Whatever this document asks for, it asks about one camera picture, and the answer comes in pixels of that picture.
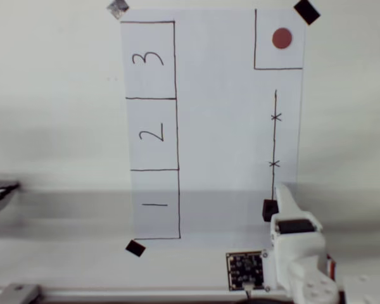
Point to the black cube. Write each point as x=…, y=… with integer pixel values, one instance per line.
x=270, y=210

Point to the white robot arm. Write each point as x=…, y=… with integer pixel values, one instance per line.
x=313, y=285

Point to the white paper sheet with markings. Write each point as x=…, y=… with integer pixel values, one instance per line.
x=215, y=111

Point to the black tape square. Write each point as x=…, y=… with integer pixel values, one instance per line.
x=307, y=12
x=135, y=248

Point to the red round sticker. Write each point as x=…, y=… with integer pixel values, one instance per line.
x=282, y=38

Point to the grey tape piece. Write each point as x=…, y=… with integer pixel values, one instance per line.
x=117, y=9

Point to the dark grey flat device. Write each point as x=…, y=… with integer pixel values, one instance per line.
x=0, y=193

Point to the grey metal rail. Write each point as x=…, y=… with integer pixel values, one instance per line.
x=114, y=294

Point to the grey metal bracket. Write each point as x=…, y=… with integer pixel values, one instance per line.
x=17, y=293

